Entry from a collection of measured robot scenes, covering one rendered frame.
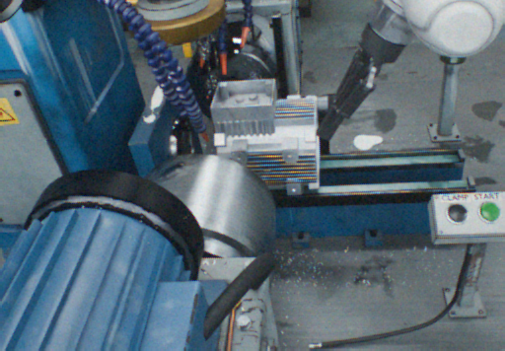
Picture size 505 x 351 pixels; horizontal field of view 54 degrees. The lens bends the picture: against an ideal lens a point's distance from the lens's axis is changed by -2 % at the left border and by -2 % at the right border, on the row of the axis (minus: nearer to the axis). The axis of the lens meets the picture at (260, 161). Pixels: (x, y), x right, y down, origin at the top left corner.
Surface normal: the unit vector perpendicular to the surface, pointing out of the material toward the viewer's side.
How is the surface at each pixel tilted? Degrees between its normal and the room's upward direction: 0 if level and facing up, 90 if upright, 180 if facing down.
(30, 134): 90
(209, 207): 21
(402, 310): 0
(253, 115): 90
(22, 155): 90
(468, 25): 93
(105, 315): 41
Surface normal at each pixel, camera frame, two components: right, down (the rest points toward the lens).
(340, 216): -0.07, 0.63
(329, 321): -0.12, -0.78
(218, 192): 0.30, -0.73
